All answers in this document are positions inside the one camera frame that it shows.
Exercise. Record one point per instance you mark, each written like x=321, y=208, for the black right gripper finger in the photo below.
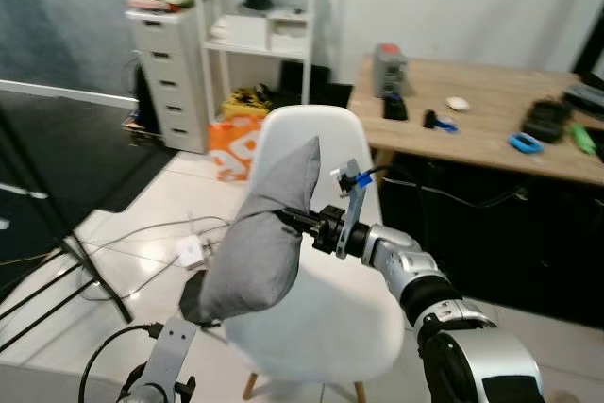
x=300, y=221

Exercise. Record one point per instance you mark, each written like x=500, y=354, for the grey pillow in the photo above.
x=257, y=243

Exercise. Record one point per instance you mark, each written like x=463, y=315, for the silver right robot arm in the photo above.
x=472, y=356

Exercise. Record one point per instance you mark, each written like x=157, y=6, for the white chair with wooden legs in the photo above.
x=326, y=318

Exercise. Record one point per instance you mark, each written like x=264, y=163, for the orange and white bag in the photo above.
x=234, y=150

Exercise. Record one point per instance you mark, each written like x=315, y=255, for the white power adapter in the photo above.
x=191, y=251

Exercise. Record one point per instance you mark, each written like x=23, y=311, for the yellow and black bundle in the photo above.
x=247, y=103

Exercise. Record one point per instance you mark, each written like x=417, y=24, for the black box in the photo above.
x=304, y=84

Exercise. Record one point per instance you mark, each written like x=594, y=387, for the small black desk gadget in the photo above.
x=395, y=109

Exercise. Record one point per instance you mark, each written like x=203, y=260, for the black and blue tool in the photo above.
x=436, y=122

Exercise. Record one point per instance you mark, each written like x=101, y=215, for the white metal shelf unit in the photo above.
x=225, y=68

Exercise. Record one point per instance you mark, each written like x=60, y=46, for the grey device with red top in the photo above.
x=389, y=71

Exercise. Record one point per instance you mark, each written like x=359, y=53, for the black tripod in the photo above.
x=80, y=252

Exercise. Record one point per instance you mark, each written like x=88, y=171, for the wooden desk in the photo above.
x=491, y=153

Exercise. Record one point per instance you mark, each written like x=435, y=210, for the white computer mouse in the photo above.
x=458, y=103

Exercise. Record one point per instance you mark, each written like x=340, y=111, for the black desk front panel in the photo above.
x=510, y=243

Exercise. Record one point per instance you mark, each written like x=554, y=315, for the white storage box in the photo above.
x=289, y=31
x=247, y=33

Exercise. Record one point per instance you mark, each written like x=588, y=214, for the grey drawer cabinet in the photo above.
x=170, y=82

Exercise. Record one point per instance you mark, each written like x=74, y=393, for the black round shelf item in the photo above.
x=257, y=3

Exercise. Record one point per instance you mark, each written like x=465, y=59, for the black zip case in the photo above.
x=547, y=122

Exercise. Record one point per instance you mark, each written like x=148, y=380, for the green handheld tool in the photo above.
x=583, y=139

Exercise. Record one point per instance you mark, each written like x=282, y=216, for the black keyboard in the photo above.
x=585, y=99

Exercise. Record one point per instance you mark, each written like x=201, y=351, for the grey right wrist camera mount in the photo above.
x=351, y=209

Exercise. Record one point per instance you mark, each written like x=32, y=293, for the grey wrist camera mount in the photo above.
x=175, y=351
x=351, y=209

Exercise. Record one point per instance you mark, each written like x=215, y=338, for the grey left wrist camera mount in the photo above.
x=175, y=351

